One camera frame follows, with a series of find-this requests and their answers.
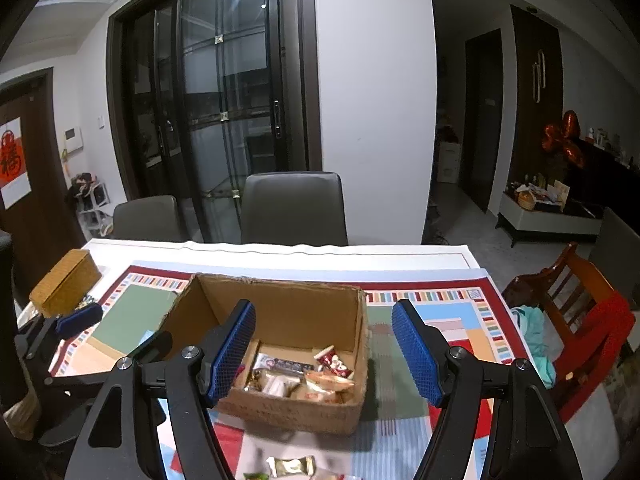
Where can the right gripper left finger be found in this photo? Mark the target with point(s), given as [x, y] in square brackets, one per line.
[119, 438]

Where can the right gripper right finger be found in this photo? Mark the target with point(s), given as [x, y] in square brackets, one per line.
[527, 437]

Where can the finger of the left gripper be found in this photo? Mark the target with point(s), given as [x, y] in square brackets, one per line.
[153, 349]
[40, 337]

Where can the gold foil packet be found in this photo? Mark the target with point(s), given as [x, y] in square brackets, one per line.
[285, 467]

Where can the gold biscuit bag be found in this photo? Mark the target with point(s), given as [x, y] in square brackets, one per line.
[327, 388]

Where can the red white snack packet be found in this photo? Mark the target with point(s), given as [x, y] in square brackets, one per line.
[331, 362]

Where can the green candy packet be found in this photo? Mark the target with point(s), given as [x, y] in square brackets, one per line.
[256, 476]

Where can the clear cheese cake packet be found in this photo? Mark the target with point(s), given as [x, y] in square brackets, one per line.
[324, 474]

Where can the woven wicker tissue box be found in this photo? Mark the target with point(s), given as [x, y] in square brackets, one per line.
[63, 287]

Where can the red wooden chair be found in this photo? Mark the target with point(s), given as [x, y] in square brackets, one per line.
[592, 319]

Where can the red fu door poster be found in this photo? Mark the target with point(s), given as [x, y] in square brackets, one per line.
[14, 178]

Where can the white shoe rack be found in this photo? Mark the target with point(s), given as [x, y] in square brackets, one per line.
[87, 197]

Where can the grey dining chair left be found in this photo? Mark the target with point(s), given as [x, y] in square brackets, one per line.
[152, 219]

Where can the grey dining chair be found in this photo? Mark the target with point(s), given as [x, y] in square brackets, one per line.
[152, 219]
[294, 208]

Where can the colourful patterned tablecloth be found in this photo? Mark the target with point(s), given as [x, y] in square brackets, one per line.
[445, 283]

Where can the brown cardboard box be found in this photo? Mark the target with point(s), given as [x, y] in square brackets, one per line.
[294, 321]

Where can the white low cabinet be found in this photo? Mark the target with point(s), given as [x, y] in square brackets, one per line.
[524, 225]

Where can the grey dining chair centre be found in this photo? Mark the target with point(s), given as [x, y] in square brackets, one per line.
[294, 208]

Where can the red balloon decoration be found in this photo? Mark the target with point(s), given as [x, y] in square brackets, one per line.
[562, 136]

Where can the black glass sliding door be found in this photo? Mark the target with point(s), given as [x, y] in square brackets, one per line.
[204, 93]

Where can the white wall intercom panel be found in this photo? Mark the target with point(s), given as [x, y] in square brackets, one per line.
[73, 140]

